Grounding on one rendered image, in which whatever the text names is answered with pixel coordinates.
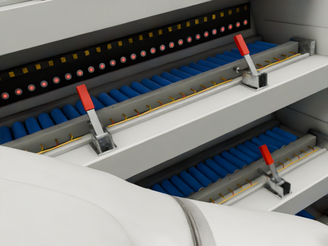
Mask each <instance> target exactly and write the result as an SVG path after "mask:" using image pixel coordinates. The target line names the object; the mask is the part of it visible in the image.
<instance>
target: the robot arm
mask: <svg viewBox="0 0 328 246"><path fill-rule="evenodd" d="M0 246H328V226H327V225H325V224H323V223H320V222H318V221H315V220H312V219H308V218H304V217H299V216H295V215H290V214H284V213H279V212H273V211H264V210H255V209H247V208H239V207H233V206H226V205H218V204H212V203H206V202H201V201H196V200H191V199H186V198H181V197H176V196H172V195H167V194H164V193H160V192H157V191H153V190H150V189H146V188H143V187H140V186H137V185H135V184H132V183H129V182H127V181H125V180H123V179H120V178H118V177H116V176H114V175H111V174H109V173H106V172H103V171H99V170H96V169H92V168H89V167H86V166H82V165H79V164H74V163H71V162H67V161H64V160H60V159H56V158H52V157H48V156H44V155H40V154H36V153H32V152H27V151H23V150H18V149H14V148H9V147H5V146H0Z"/></svg>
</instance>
